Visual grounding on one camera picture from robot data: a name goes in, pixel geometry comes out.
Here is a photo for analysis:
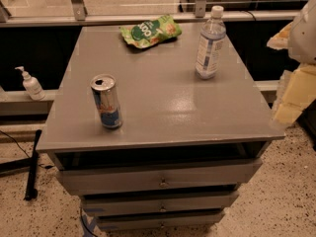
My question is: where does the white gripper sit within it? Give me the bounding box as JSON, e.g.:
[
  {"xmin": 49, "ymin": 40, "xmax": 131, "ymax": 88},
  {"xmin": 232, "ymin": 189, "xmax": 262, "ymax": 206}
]
[{"xmin": 267, "ymin": 0, "xmax": 316, "ymax": 126}]

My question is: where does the clear blue plastic water bottle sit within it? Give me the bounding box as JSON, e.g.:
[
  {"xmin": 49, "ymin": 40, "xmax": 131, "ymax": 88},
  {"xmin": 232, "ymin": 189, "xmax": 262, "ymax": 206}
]
[{"xmin": 195, "ymin": 5, "xmax": 226, "ymax": 80}]

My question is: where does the white pump dispenser bottle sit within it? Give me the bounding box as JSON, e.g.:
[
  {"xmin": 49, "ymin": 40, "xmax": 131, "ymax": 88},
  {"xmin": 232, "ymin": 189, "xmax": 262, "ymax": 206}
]
[{"xmin": 16, "ymin": 66, "xmax": 45, "ymax": 101}]

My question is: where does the top grey drawer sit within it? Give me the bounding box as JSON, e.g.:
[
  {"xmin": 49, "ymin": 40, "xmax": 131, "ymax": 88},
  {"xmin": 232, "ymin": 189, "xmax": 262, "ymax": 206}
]
[{"xmin": 57, "ymin": 158, "xmax": 263, "ymax": 196}]

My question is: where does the grey drawer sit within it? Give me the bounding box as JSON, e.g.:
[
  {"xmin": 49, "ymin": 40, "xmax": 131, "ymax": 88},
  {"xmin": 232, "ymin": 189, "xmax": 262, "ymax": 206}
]
[
  {"xmin": 57, "ymin": 158, "xmax": 263, "ymax": 196},
  {"xmin": 97, "ymin": 209, "xmax": 224, "ymax": 231},
  {"xmin": 81, "ymin": 191, "xmax": 239, "ymax": 216}
]

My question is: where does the grey drawer cabinet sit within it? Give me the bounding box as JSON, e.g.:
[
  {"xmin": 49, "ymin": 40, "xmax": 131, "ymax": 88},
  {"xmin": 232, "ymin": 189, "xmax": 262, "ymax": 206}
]
[{"xmin": 36, "ymin": 23, "xmax": 286, "ymax": 233}]

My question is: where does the green chip bag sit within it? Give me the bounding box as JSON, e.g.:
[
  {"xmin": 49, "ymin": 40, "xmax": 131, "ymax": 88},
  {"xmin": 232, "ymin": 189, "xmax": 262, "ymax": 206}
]
[{"xmin": 119, "ymin": 15, "xmax": 182, "ymax": 49}]

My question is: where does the middle grey drawer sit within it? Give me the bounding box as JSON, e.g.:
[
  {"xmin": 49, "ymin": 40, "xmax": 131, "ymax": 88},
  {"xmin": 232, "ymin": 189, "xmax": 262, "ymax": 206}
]
[{"xmin": 81, "ymin": 191, "xmax": 239, "ymax": 216}]

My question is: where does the bottom grey drawer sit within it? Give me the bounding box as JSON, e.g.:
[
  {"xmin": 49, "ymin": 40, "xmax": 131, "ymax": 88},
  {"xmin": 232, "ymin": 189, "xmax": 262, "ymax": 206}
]
[{"xmin": 97, "ymin": 209, "xmax": 224, "ymax": 231}]

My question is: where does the silver blue energy drink can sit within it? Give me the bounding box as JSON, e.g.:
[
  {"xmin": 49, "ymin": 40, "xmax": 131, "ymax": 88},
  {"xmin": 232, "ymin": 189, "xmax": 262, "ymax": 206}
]
[{"xmin": 90, "ymin": 74, "xmax": 122, "ymax": 129}]

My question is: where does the black floor stand bar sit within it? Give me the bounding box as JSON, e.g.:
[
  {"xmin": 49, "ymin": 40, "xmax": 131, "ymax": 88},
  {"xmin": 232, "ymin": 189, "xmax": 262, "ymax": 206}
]
[{"xmin": 25, "ymin": 129, "xmax": 41, "ymax": 201}]

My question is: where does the grey metal window rail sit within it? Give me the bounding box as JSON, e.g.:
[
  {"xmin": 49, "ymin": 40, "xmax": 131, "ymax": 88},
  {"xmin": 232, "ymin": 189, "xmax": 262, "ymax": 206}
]
[{"xmin": 0, "ymin": 0, "xmax": 303, "ymax": 27}]

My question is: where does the black floor cable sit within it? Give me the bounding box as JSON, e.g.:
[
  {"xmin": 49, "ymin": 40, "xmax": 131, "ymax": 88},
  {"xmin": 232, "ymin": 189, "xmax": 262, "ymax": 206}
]
[{"xmin": 0, "ymin": 129, "xmax": 33, "ymax": 160}]

